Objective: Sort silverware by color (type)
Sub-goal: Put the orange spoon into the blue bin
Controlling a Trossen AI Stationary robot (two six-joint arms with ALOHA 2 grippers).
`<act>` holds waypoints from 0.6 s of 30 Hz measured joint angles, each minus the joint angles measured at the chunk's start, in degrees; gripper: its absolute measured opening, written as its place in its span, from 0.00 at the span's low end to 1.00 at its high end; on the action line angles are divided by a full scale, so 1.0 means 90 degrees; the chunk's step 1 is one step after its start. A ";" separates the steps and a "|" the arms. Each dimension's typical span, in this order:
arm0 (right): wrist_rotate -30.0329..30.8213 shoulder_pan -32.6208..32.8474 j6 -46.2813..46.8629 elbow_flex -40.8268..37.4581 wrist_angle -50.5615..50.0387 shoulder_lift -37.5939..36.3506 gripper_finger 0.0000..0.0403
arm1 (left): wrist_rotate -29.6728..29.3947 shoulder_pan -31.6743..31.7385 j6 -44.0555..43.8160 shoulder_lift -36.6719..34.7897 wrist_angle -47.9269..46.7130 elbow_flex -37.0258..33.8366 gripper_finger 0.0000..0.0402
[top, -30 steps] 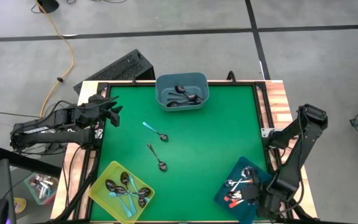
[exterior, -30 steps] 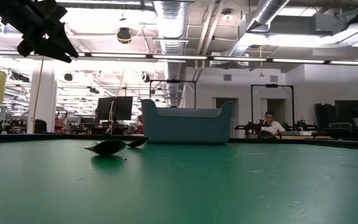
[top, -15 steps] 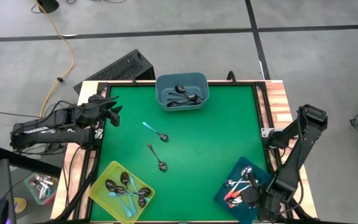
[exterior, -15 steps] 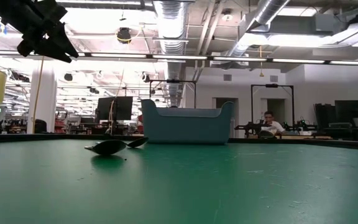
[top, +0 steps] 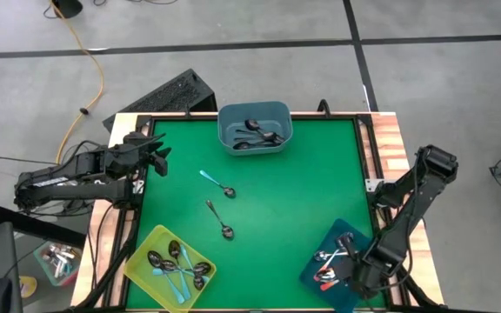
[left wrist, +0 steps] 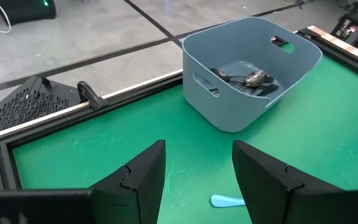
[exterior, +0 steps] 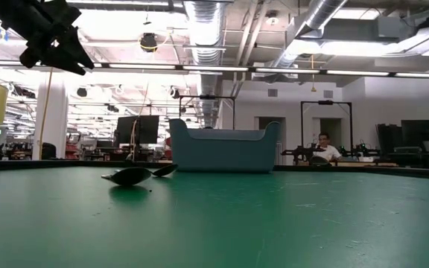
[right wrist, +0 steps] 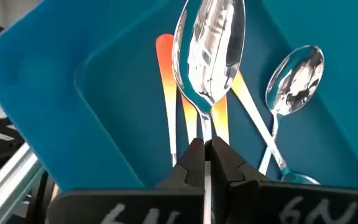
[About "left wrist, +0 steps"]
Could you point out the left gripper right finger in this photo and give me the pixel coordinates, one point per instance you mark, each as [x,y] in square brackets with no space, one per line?
[269,193]

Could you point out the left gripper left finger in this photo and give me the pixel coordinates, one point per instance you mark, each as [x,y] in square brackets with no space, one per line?
[129,199]

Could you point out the green table mat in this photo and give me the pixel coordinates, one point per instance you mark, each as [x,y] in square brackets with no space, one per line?
[104,130]

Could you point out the grey-blue plastic bin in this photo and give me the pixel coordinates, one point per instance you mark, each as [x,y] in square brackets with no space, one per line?
[235,112]

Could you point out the black table clamp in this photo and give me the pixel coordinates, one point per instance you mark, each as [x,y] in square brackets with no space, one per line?
[90,95]

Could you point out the black perforated computer case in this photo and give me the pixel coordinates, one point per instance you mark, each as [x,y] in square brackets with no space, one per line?
[26,105]

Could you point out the black box with green light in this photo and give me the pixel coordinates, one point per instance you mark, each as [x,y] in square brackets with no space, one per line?
[26,11]

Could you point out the black metal table frame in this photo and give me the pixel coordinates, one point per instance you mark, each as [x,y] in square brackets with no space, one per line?
[73,116]

